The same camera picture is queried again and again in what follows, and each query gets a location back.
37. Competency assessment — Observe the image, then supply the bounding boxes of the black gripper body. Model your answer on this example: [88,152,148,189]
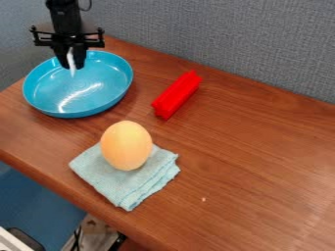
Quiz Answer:
[29,25,104,48]

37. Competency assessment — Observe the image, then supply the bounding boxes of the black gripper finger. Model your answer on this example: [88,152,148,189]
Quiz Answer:
[52,45,69,69]
[73,43,87,70]

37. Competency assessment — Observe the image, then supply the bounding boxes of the white toothpaste tube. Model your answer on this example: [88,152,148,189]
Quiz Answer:
[67,47,76,77]

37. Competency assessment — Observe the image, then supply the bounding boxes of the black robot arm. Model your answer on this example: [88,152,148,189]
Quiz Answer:
[31,0,104,70]

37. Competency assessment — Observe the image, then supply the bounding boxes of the blue plastic plate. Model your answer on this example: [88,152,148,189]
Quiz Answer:
[23,50,134,119]

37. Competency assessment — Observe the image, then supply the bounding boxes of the red plastic block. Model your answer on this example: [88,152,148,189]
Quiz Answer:
[152,71,202,121]

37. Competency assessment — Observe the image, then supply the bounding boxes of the orange egg-shaped ball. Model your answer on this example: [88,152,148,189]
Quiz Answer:
[100,121,154,171]

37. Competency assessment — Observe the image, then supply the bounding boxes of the light blue folded cloth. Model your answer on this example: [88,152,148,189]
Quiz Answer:
[69,144,180,212]

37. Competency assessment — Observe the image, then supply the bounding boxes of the white object at corner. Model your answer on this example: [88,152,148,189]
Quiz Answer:
[0,226,33,251]

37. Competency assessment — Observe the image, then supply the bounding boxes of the black cable under table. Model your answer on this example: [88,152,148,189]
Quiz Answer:
[71,225,85,251]

